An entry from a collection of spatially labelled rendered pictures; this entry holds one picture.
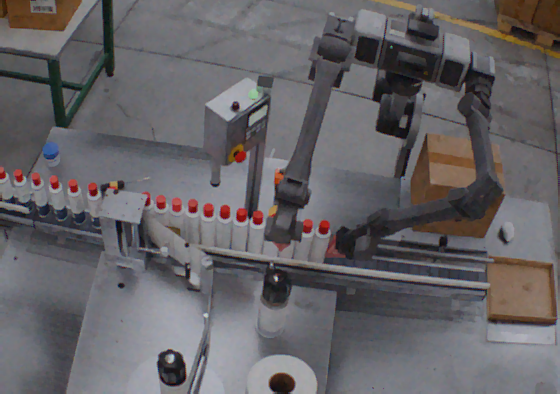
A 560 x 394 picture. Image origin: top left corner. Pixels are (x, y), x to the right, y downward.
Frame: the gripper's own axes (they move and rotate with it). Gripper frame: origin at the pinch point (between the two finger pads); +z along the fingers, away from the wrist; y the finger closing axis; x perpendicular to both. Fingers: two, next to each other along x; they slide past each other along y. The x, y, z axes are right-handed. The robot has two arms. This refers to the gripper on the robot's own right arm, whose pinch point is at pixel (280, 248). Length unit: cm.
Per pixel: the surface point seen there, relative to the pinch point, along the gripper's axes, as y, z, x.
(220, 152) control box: -20.9, -14.6, 19.0
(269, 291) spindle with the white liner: -1.2, 5.4, -11.7
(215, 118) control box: -23.1, -26.4, 20.1
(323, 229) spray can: 12.2, 11.3, 18.3
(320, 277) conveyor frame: 14.7, 33.2, 15.7
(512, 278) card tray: 89, 35, 27
